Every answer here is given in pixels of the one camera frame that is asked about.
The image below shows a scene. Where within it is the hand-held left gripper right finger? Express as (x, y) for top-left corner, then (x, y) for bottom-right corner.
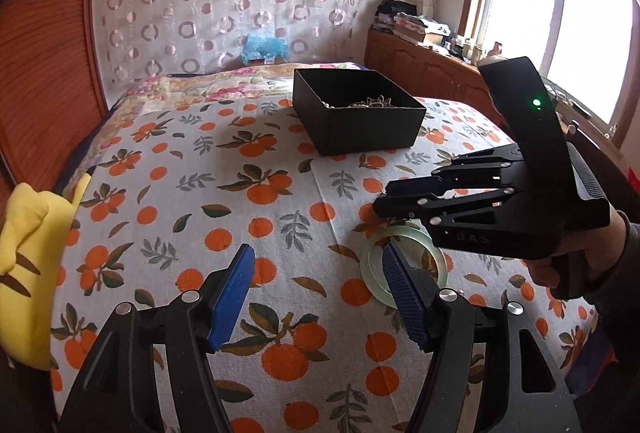
(381, 243), (583, 433)

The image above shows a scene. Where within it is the black cardboard box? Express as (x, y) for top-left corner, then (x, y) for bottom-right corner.
(292, 68), (427, 157)

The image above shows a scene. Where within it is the pale green jade bangle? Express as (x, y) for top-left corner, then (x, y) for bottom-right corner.
(360, 225), (449, 299)

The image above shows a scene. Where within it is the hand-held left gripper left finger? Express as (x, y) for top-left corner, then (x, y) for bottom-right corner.
(57, 243), (256, 433)

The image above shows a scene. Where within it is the row of small bottles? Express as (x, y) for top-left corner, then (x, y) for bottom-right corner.
(447, 34), (483, 64)

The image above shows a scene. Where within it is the silver charm bracelet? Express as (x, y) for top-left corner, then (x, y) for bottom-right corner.
(350, 95), (398, 110)

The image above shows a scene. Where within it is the stack of clothes and books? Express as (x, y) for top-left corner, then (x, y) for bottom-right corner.
(374, 0), (451, 48)

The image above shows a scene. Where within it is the long wooden cabinet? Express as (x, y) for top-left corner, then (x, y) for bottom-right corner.
(364, 29), (506, 134)

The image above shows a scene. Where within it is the person's right hand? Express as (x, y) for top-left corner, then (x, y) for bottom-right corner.
(526, 210), (632, 302)

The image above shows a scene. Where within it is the blue plush toy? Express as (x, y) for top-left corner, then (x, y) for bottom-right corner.
(240, 33), (290, 65)

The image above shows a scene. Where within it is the wooden frame window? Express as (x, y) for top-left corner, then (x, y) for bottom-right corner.
(462, 0), (640, 158)

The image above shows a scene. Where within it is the orange fruit print cloth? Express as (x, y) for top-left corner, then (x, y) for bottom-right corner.
(47, 97), (601, 433)

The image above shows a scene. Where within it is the yellow plush toy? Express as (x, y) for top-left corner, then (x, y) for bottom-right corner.
(0, 173), (92, 371)

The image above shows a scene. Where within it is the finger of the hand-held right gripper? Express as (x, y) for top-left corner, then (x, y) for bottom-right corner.
(386, 144), (524, 200)
(372, 185), (519, 222)

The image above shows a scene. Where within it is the floral bedspread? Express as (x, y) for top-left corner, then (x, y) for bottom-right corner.
(107, 62), (371, 114)

